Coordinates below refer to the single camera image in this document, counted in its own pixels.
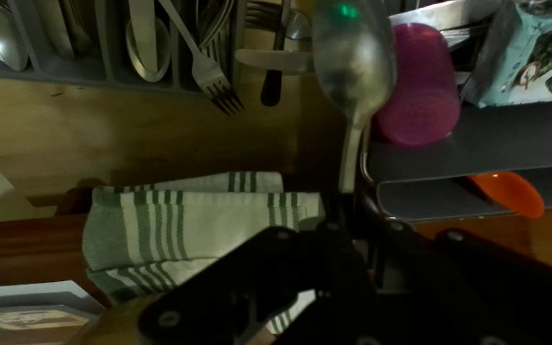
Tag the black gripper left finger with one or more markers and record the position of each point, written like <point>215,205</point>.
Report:
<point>234,297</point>

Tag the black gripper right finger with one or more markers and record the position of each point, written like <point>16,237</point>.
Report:
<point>483,291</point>

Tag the orange plastic spoon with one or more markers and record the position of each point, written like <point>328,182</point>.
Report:
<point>512,191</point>

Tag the silver fork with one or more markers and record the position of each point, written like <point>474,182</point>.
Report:
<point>206,71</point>

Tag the grey cutlery tray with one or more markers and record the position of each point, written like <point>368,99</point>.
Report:
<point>106,61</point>

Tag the silver round spoon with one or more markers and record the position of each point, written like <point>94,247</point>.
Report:
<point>12,49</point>

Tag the grey dish drying rack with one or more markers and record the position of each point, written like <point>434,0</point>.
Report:
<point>426,180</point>

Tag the green striped dish towel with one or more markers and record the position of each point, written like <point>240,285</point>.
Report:
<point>150,237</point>

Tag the purple plastic cup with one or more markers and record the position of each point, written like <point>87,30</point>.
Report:
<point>424,105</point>

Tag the black handled knife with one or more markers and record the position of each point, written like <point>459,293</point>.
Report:
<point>273,78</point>

